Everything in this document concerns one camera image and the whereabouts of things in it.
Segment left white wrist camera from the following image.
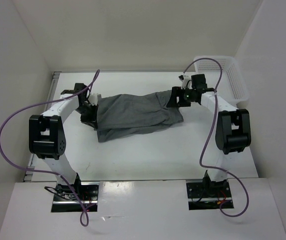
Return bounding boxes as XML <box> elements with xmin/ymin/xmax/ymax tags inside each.
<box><xmin>88</xmin><ymin>93</ymin><xmax>102</xmax><ymax>106</ymax></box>

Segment grey shorts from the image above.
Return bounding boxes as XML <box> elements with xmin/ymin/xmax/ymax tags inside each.
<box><xmin>96</xmin><ymin>90</ymin><xmax>184</xmax><ymax>143</ymax></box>

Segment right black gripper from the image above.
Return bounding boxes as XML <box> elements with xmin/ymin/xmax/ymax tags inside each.
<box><xmin>167</xmin><ymin>86</ymin><xmax>196</xmax><ymax>107</ymax></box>

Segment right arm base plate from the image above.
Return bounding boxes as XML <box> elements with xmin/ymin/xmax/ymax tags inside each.
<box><xmin>186</xmin><ymin>178</ymin><xmax>234</xmax><ymax>210</ymax></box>

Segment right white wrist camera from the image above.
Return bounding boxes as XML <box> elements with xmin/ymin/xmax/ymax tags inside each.
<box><xmin>178</xmin><ymin>74</ymin><xmax>191</xmax><ymax>89</ymax></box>

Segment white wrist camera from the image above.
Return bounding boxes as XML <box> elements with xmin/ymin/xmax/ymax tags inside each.
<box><xmin>88</xmin><ymin>93</ymin><xmax>102</xmax><ymax>106</ymax></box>
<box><xmin>178</xmin><ymin>74</ymin><xmax>191</xmax><ymax>89</ymax></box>

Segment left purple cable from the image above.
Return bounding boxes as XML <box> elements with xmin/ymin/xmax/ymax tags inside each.
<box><xmin>0</xmin><ymin>69</ymin><xmax>101</xmax><ymax>228</ymax></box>

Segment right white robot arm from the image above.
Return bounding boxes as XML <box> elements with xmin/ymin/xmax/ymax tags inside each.
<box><xmin>167</xmin><ymin>74</ymin><xmax>251</xmax><ymax>197</ymax></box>

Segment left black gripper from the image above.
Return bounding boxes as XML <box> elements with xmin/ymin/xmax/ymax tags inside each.
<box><xmin>75</xmin><ymin>103</ymin><xmax>98</xmax><ymax>129</ymax></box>

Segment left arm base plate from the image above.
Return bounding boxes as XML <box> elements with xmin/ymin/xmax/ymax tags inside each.
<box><xmin>44</xmin><ymin>184</ymin><xmax>99</xmax><ymax>213</ymax></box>

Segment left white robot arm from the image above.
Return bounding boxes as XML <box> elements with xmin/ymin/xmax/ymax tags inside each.
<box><xmin>29</xmin><ymin>83</ymin><xmax>101</xmax><ymax>200</ymax></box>

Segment aluminium table edge rail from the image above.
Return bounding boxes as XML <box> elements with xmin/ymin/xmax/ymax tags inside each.
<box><xmin>22</xmin><ymin>71</ymin><xmax>61</xmax><ymax>182</ymax></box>

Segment white plastic basket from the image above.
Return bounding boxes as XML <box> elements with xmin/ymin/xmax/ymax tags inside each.
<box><xmin>194</xmin><ymin>55</ymin><xmax>249</xmax><ymax>106</ymax></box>

